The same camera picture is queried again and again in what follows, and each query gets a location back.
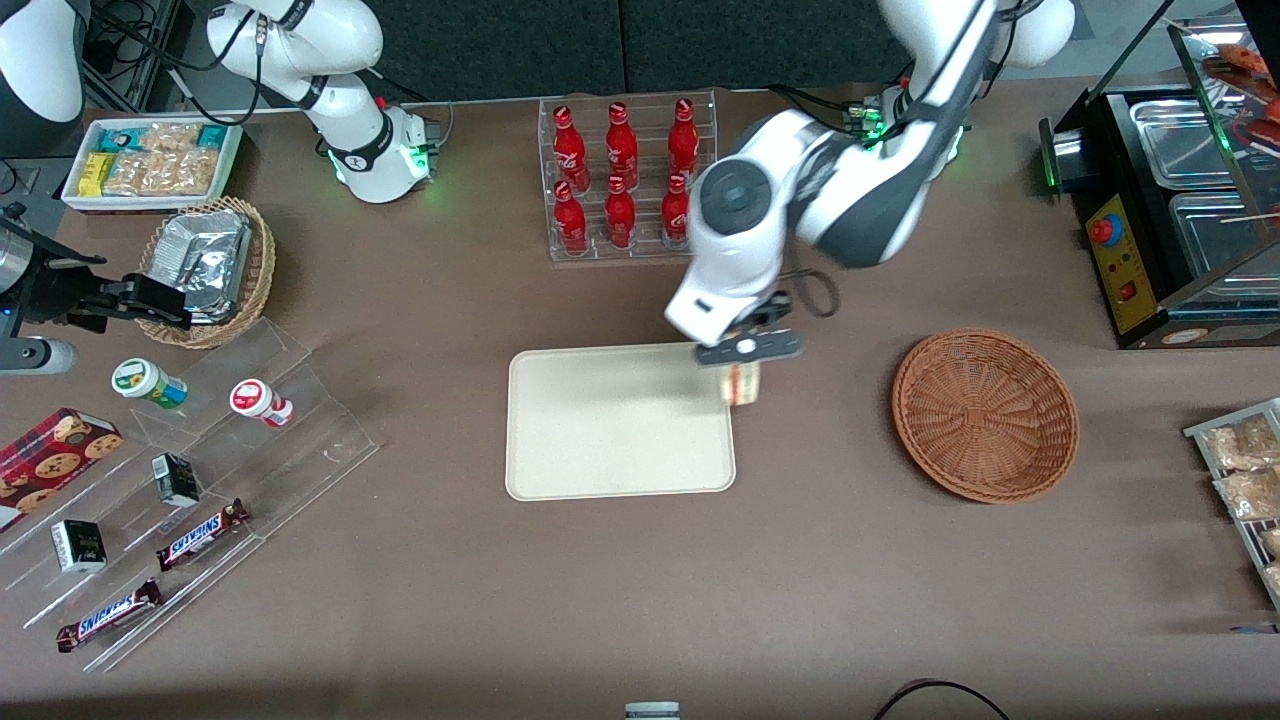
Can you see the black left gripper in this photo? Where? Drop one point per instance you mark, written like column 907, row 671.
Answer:
column 770, row 310

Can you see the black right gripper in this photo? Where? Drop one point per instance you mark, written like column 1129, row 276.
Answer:
column 57, row 287

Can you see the triangular sandwich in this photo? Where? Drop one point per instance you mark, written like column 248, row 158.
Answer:
column 742, row 385

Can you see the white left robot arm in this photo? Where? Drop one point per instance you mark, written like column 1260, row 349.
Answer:
column 800, row 190

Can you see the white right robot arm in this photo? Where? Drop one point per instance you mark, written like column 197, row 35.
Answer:
column 350, row 120

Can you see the light wicker basket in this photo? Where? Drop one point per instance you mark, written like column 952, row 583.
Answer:
column 255, row 280

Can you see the cream plastic serving tray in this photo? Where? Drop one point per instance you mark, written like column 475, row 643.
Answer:
column 620, row 420

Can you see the white rectangular snack tray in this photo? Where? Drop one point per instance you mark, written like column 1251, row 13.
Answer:
column 75, row 200

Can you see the brown round wicker basket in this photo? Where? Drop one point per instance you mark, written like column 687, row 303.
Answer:
column 985, row 415

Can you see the tray of packaged snacks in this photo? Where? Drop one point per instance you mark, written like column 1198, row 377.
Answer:
column 1250, row 540

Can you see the silver foil packet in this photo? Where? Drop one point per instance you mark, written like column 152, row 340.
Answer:
column 205, row 260

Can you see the green white lidded cup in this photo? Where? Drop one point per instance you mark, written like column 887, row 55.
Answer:
column 145, row 382

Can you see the clear rice cracker packet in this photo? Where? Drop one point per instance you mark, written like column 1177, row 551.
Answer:
column 170, row 137
column 182, row 172
column 127, row 174

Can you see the red white lidded cup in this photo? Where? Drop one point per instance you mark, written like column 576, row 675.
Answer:
column 258, row 401

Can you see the yellow snack packet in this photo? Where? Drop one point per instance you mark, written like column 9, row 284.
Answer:
column 95, row 175

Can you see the clear acrylic bottle rack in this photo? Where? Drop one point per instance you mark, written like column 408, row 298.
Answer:
column 640, row 252

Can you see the teal snack packet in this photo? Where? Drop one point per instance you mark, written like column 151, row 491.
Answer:
column 120, row 139
column 212, row 136

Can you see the red cola bottle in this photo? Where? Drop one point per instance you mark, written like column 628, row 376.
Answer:
column 570, row 225
column 571, row 150
column 683, row 145
column 620, row 220
column 621, row 150
column 675, row 215

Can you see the red plaid cookie box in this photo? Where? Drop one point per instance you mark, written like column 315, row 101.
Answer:
column 50, row 460

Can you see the clear acrylic step stand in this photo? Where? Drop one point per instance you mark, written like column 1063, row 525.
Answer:
column 300, row 450

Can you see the brown snickers bar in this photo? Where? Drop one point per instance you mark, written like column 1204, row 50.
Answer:
column 108, row 615
column 200, row 535

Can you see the small black white carton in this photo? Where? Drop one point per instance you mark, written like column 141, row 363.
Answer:
column 78, row 546

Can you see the grey metal clamp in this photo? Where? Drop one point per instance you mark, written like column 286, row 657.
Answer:
column 652, row 711

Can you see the black hot food display case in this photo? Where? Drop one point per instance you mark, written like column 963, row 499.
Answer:
column 1130, row 270

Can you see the steel food pan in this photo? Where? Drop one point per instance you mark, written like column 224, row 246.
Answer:
column 1215, row 235
column 1180, row 145

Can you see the clear bagged pastry packet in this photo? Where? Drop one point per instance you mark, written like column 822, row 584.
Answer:
column 1274, row 578
column 1240, row 443
column 1250, row 495
column 1272, row 543

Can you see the red fried food pieces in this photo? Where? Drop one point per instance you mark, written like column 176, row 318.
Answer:
column 1245, row 70

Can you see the grey cylindrical mount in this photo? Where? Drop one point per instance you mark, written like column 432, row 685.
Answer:
column 35, row 356

